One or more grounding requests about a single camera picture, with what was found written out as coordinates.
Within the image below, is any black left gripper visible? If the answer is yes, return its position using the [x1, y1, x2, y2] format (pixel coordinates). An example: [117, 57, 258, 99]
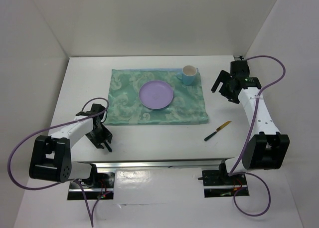
[85, 123, 113, 149]

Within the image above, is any gold fork green handle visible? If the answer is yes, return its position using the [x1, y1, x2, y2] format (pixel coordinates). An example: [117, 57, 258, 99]
[104, 142, 112, 153]

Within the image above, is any blue cup white inside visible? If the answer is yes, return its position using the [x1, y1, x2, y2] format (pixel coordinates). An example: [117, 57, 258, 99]
[176, 65, 198, 86]

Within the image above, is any teal patterned satin cloth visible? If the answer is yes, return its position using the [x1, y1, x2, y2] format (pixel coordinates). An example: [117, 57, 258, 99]
[105, 68, 209, 126]

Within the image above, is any lilac round plastic plate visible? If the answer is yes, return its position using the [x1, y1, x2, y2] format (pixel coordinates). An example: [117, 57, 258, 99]
[139, 80, 174, 110]

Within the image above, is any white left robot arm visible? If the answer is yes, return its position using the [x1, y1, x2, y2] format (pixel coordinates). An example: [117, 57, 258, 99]
[29, 104, 113, 188]

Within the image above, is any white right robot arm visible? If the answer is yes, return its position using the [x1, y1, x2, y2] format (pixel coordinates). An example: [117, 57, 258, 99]
[211, 60, 290, 184]

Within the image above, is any gold knife green handle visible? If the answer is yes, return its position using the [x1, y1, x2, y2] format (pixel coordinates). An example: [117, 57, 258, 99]
[204, 121, 231, 141]

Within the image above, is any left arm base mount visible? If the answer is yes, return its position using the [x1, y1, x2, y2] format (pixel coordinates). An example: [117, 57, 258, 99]
[67, 171, 115, 201]

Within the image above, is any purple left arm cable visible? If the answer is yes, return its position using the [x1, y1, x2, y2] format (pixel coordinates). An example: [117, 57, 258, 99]
[7, 97, 110, 228]

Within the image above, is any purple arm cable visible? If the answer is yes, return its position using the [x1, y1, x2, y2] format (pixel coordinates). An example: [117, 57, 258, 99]
[7, 97, 110, 228]
[229, 55, 287, 217]

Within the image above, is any front aluminium rail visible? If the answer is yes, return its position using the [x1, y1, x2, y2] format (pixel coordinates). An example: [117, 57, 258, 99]
[72, 158, 227, 172]

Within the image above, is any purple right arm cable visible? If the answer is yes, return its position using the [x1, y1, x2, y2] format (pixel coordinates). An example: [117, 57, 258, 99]
[229, 55, 287, 217]

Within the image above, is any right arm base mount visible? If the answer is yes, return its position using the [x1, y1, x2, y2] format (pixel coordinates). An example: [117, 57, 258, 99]
[198, 170, 249, 198]

